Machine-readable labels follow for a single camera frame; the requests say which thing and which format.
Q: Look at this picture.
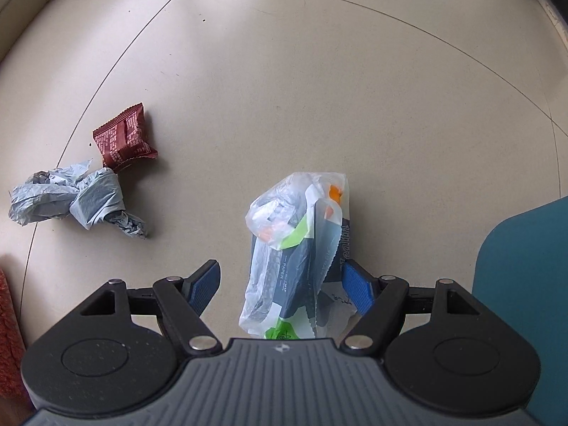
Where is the teal trash bin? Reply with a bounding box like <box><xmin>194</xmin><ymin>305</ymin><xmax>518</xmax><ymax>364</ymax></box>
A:
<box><xmin>471</xmin><ymin>195</ymin><xmax>568</xmax><ymax>426</ymax></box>

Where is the grey crumpled plastic bag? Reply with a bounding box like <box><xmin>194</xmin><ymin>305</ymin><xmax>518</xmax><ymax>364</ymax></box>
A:
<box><xmin>9</xmin><ymin>158</ymin><xmax>150</xmax><ymax>241</ymax></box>

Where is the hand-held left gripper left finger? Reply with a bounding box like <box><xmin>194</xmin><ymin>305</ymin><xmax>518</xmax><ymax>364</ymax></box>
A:
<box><xmin>80</xmin><ymin>258</ymin><xmax>223</xmax><ymax>356</ymax></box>

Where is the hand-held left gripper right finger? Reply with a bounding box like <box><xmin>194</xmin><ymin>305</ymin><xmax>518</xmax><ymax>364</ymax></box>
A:
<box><xmin>342</xmin><ymin>260</ymin><xmax>485</xmax><ymax>358</ymax></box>

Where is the orange-red mat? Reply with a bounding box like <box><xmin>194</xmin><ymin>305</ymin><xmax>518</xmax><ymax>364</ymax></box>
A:
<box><xmin>0</xmin><ymin>255</ymin><xmax>30</xmax><ymax>403</ymax></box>

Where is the clear plastic tissue packaging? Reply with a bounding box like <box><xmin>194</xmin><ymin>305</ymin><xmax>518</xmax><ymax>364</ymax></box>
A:
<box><xmin>238</xmin><ymin>171</ymin><xmax>363</xmax><ymax>340</ymax></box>

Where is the dark red snack packet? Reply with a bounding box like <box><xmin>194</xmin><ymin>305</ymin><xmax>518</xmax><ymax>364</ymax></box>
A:
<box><xmin>92</xmin><ymin>102</ymin><xmax>159</xmax><ymax>174</ymax></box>

